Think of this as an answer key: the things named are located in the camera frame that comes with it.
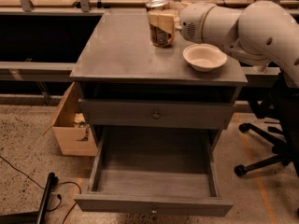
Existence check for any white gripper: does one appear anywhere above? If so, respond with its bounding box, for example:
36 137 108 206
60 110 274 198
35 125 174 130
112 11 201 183
148 2 217 44

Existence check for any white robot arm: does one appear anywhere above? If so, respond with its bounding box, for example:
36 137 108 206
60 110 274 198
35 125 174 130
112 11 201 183
148 1 299 87

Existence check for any grey wooden drawer cabinet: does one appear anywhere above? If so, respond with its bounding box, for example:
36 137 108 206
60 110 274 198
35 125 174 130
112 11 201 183
71 9 247 146

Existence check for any closed grey top drawer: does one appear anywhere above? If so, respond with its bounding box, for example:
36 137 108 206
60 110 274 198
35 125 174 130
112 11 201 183
78 99 234 130

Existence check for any open grey middle drawer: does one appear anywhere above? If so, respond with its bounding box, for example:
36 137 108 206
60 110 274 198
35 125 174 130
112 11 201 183
75 126 233 217

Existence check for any white paper bowl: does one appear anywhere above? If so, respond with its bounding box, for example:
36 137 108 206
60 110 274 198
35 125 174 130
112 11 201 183
183 44 227 72

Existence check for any open cardboard box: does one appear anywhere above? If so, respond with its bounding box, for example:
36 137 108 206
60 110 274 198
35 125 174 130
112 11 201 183
44 82 97 157

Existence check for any black office chair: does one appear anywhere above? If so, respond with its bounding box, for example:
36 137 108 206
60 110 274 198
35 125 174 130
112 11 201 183
235 73 299 176

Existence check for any black metal floor stand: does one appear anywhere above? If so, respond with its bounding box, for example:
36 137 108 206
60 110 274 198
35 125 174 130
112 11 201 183
0 173 58 224

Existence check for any black floor cable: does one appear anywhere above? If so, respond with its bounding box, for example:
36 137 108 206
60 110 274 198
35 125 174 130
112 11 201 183
0 154 82 224

